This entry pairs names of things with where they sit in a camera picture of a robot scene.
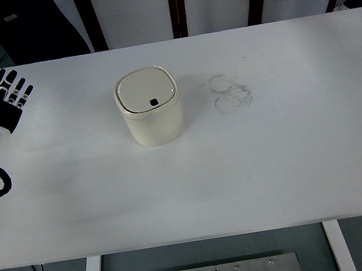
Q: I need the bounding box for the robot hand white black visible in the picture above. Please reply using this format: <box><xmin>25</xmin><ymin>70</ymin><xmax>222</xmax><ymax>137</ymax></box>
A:
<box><xmin>0</xmin><ymin>63</ymin><xmax>42</xmax><ymax>144</ymax></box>

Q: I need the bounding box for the cream trash bin with lid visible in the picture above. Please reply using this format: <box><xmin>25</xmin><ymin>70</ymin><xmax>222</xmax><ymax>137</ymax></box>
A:
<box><xmin>109</xmin><ymin>62</ymin><xmax>189</xmax><ymax>152</ymax></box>

